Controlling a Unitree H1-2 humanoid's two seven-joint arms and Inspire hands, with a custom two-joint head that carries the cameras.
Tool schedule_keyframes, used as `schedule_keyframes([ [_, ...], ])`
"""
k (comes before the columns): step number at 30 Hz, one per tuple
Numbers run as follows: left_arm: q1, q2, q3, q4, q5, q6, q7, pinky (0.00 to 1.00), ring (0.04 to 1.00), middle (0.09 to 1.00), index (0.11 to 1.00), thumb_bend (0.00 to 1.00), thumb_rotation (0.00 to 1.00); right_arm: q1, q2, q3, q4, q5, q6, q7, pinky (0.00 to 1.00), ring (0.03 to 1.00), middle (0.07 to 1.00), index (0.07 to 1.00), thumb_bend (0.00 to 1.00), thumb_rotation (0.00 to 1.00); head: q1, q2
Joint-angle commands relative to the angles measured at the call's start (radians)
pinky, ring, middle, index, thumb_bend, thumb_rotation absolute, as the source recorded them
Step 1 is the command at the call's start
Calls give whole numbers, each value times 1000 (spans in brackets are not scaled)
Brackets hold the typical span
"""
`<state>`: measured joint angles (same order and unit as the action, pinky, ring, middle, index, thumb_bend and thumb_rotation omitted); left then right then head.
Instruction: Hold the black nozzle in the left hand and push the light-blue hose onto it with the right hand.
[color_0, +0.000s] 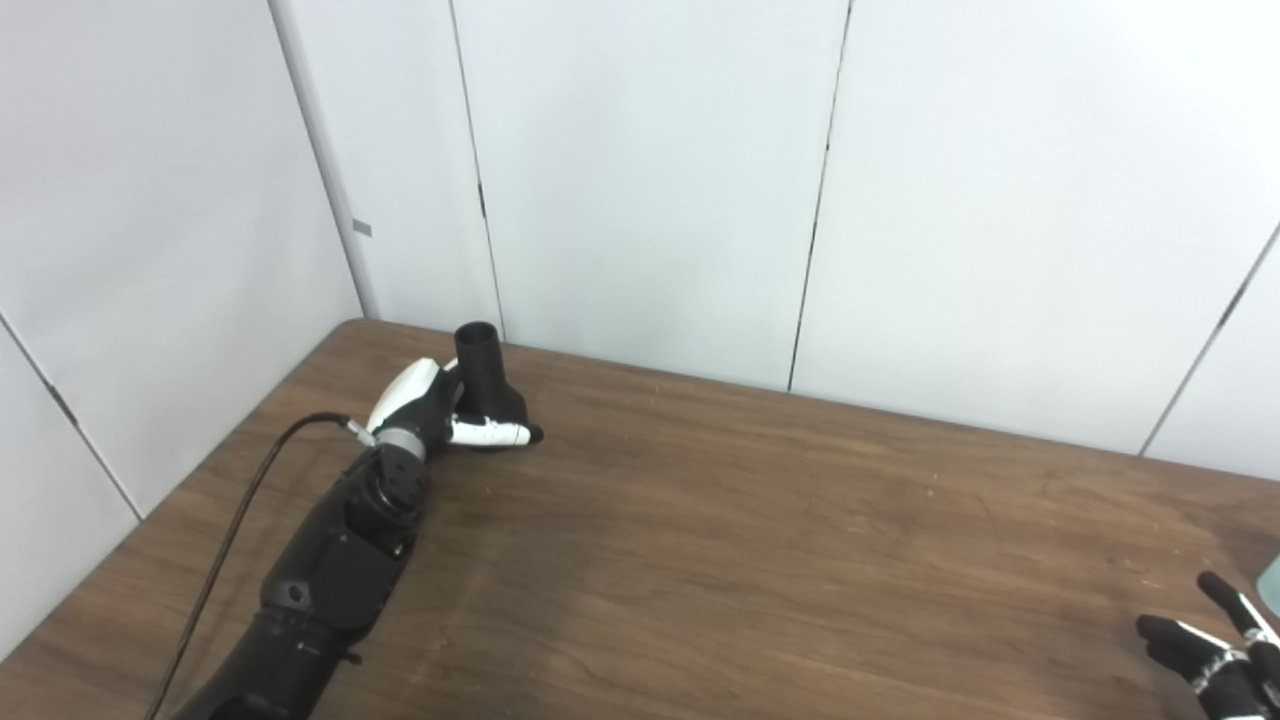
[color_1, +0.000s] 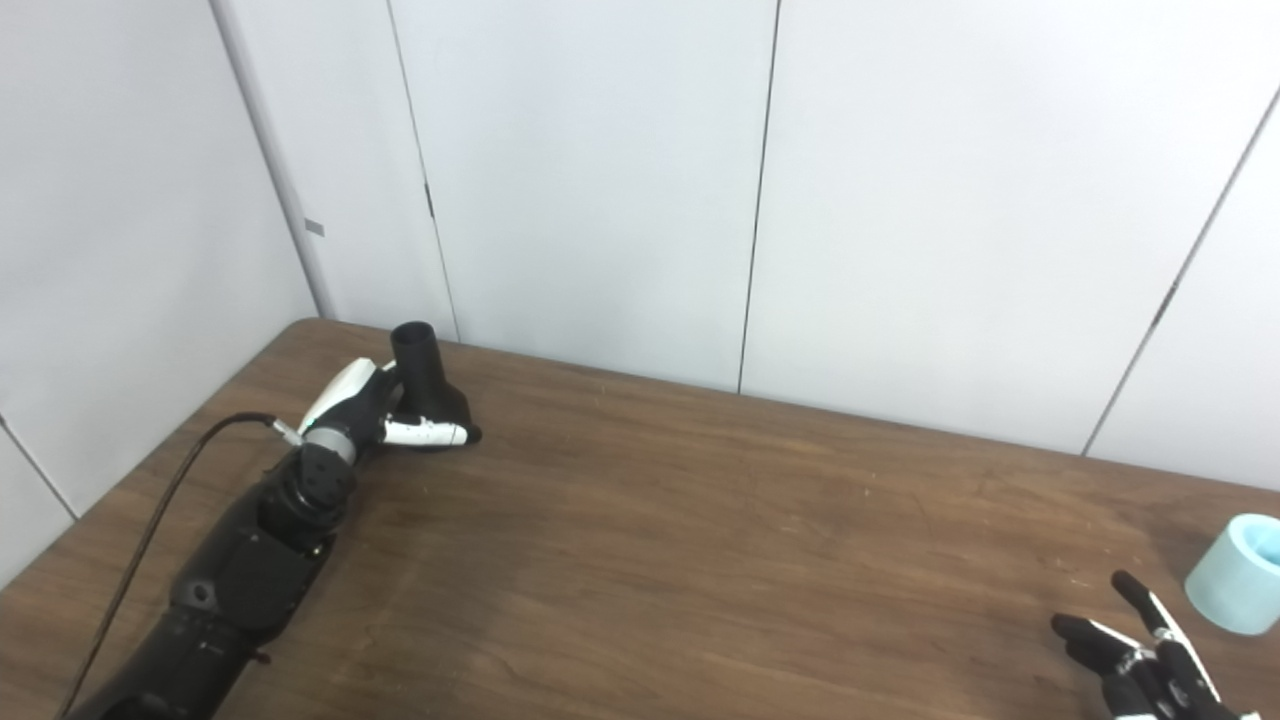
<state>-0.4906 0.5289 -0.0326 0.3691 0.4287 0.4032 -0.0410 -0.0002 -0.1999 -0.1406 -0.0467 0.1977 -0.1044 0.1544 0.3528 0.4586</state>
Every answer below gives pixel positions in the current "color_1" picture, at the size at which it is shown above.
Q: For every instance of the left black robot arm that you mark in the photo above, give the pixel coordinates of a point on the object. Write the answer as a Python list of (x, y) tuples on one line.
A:
[(250, 570)]

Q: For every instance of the left white and black hand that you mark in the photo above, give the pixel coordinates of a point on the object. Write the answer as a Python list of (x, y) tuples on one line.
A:
[(345, 395)]

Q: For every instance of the black nozzle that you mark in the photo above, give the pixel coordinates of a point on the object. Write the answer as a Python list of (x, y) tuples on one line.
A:
[(425, 385)]

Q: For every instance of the right white and black hand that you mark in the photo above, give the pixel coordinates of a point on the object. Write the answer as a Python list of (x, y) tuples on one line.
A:
[(1150, 690)]

